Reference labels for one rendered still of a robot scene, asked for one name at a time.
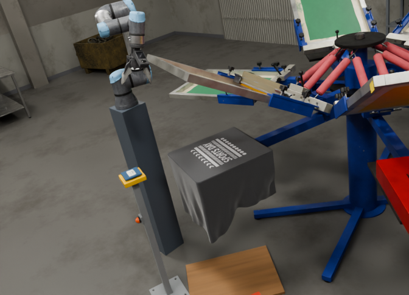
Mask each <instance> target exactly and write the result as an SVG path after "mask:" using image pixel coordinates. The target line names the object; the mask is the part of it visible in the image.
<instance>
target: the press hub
mask: <svg viewBox="0 0 409 295"><path fill-rule="evenodd" d="M385 40H386V35H385V34H383V33H380V32H356V33H350V34H347V35H343V36H340V37H338V38H337V39H336V40H335V41H334V44H335V46H337V47H339V48H343V49H354V51H355V50H356V49H358V50H357V51H356V52H355V55H356V57H360V58H361V60H362V63H363V67H364V69H365V72H366V76H367V78H368V80H369V79H370V78H372V77H373V76H377V67H376V64H375V61H374V60H369V59H368V47H373V46H376V45H379V44H382V43H383V42H384V41H385ZM336 80H344V81H345V85H342V84H332V85H331V86H330V91H331V92H333V91H336V90H338V89H340V88H344V87H345V86H347V87H350V88H353V89H350V91H349V92H348V93H347V97H350V96H352V95H353V94H354V93H355V92H356V91H357V90H359V89H360V88H361V87H360V83H359V81H358V77H357V74H356V71H355V68H354V64H353V62H352V61H351V63H350V64H349V66H348V67H347V68H346V69H345V70H344V76H342V77H339V78H337V79H336ZM346 127H347V143H348V173H349V195H348V196H346V197H345V198H344V199H343V200H350V202H351V204H352V207H351V208H345V209H343V210H344V211H345V212H346V213H348V214H349V215H352V213H353V211H354V209H355V207H362V208H364V213H363V215H362V217H361V218H372V217H376V216H378V215H380V214H381V213H383V212H384V210H385V208H386V204H378V205H377V182H376V180H375V179H374V177H373V175H372V173H371V171H370V169H369V168H368V162H375V161H376V160H377V133H376V131H375V129H374V128H373V127H372V125H371V124H370V122H369V121H368V119H367V118H363V117H362V114H361V113H359V114H351V115H347V116H346Z"/></svg>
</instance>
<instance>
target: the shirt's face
mask: <svg viewBox="0 0 409 295"><path fill-rule="evenodd" d="M220 137H224V138H225V139H227V140H228V141H230V142H231V143H233V144H234V145H236V146H237V147H239V148H240V149H242V150H243V151H244V152H246V153H247V154H245V155H243V156H241V157H239V158H236V159H233V160H232V161H229V162H227V163H224V164H222V165H220V166H218V167H215V168H212V169H210V168H209V167H208V166H207V165H205V164H204V163H203V162H201V161H200V160H199V159H198V158H197V157H196V156H195V155H194V154H192V153H191V152H190V151H189V150H191V149H193V148H196V147H198V146H201V145H203V144H206V143H208V142H210V141H213V140H216V139H218V138H220ZM271 150H272V149H270V148H268V147H267V146H265V145H264V144H262V143H260V142H259V141H257V140H255V139H253V138H252V137H250V136H249V135H247V134H245V133H244V132H242V131H240V130H239V129H237V128H236V127H232V128H230V129H227V130H225V131H222V132H219V133H217V134H214V135H212V136H209V137H207V138H204V139H202V140H200V141H197V142H194V143H192V144H189V145H187V146H185V147H182V148H179V149H177V150H174V151H171V152H170V153H168V154H169V155H170V156H171V157H172V158H173V159H174V160H175V161H176V162H177V163H178V164H179V165H180V166H181V167H182V168H184V169H185V171H187V172H188V174H190V175H191V177H193V178H194V180H196V182H200V181H202V180H204V179H207V178H209V177H212V176H214V175H216V174H218V173H221V172H223V171H225V170H227V169H229V168H232V167H235V166H237V165H239V164H241V163H243V162H246V161H249V160H250V159H253V158H255V157H257V156H260V155H262V154H264V153H266V152H269V151H271ZM272 151H273V150H272Z"/></svg>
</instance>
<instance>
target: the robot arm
mask: <svg viewBox="0 0 409 295"><path fill-rule="evenodd" d="M94 19H95V21H96V23H97V28H98V31H99V34H100V37H101V38H105V37H109V36H113V35H117V34H120V33H123V36H124V41H125V45H126V48H127V52H128V55H127V64H126V65H125V69H119V70H116V71H114V72H113V73H112V74H110V83H111V85H112V89H113V92H114V96H115V107H116V109H118V110H123V109H129V108H132V107H134V106H136V105H137V104H138V100H137V98H136V97H135V95H134V94H133V92H132V90H131V89H132V88H134V87H137V86H141V85H146V84H148V83H150V84H152V72H151V68H150V65H149V62H148V60H147V58H146V56H145V54H144V52H143V50H141V48H143V47H144V42H145V13H144V12H137V11H136V8H135V6H134V4H133V2H132V0H123V1H119V2H114V3H111V4H106V5H104V6H102V7H101V8H99V9H98V10H97V12H96V13H95V16H94Z"/></svg>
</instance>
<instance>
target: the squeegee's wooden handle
mask: <svg viewBox="0 0 409 295"><path fill-rule="evenodd" d="M241 82H245V83H247V84H249V85H252V86H255V87H257V88H259V89H262V90H264V91H267V92H269V93H275V90H274V89H278V90H281V89H279V87H280V85H281V84H279V83H276V82H273V81H271V80H268V79H266V78H263V77H260V76H258V75H254V74H252V73H249V72H246V71H244V72H243V74H242V79H241ZM283 86H284V85H283Z"/></svg>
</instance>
